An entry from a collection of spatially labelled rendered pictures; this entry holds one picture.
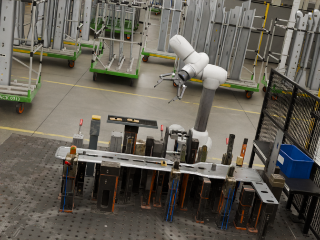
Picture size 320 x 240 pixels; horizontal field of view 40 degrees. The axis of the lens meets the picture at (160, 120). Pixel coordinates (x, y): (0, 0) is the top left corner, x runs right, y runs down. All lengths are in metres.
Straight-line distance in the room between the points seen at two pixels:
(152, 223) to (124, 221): 0.18
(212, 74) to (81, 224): 1.51
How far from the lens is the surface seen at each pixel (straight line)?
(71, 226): 2.77
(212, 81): 3.48
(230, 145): 3.17
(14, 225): 2.75
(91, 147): 3.27
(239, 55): 10.42
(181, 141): 3.14
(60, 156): 2.90
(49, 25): 10.75
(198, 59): 2.92
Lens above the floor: 2.14
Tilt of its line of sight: 17 degrees down
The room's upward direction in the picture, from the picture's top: 9 degrees clockwise
